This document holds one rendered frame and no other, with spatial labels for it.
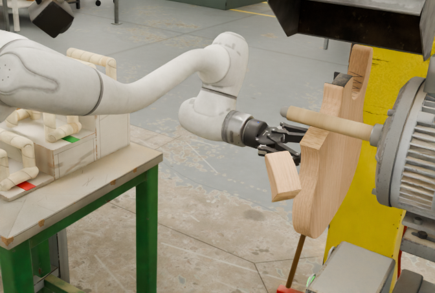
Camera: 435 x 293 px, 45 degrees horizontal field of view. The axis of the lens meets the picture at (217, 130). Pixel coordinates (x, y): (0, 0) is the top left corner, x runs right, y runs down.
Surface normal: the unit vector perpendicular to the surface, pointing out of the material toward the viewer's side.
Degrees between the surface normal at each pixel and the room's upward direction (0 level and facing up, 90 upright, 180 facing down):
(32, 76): 74
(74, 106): 115
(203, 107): 62
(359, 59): 85
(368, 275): 0
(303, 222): 109
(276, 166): 30
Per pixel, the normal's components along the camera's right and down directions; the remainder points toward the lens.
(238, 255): 0.06, -0.92
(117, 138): 0.84, 0.26
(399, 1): -0.28, -0.54
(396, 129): -0.42, -0.21
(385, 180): -0.52, 0.52
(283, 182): 0.13, -0.31
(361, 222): -0.53, 0.30
